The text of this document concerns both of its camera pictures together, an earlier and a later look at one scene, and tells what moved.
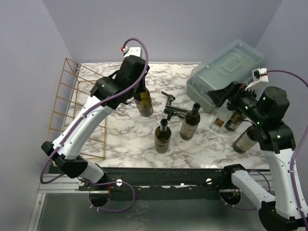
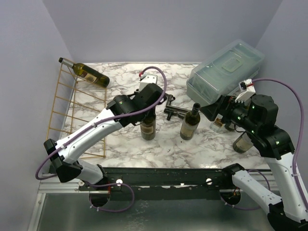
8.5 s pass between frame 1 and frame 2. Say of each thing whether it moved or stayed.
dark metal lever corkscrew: stayed
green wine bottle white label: stayed
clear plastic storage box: stayed
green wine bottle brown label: moved
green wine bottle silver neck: moved
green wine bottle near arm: stayed
